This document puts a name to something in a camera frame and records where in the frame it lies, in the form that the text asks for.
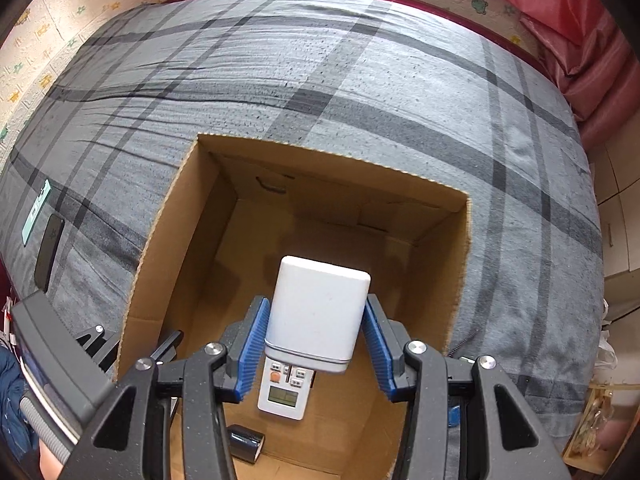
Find cream wardrobe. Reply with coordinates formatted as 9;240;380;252
582;125;640;321

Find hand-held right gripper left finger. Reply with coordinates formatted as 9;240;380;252
65;296;271;480

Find person's blue trousers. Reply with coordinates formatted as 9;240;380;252
0;347;41;463

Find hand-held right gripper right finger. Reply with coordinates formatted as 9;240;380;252
364;294;573;480

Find brown cardboard box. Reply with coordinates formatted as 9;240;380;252
116;132;473;480

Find person's left hand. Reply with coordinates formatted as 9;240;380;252
39;447;68;480

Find small black cylinder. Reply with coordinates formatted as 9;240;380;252
227;424;264;461

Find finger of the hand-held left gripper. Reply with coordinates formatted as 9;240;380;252
154;329;185;366
75;325;121;373

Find white remote control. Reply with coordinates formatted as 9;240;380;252
257;355;315;422

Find black smartphone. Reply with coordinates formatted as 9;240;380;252
34;213;66;293

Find pink curtain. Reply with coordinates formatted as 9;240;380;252
480;0;631;146

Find wooden shelf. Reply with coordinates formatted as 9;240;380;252
562;380;640;473

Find green and white card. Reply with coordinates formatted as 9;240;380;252
22;178;52;247

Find large white charger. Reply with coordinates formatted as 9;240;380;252
263;255;372;375

